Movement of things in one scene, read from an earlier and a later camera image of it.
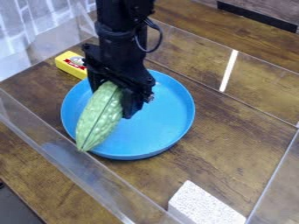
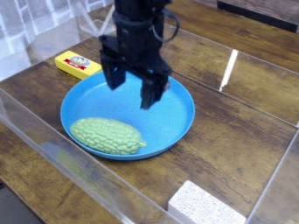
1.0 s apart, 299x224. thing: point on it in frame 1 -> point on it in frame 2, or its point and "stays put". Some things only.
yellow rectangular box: [70, 63] stays put
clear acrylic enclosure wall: [52, 176] stays put
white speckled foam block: [196, 206] stays put
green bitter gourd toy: [100, 118] -> [107, 136]
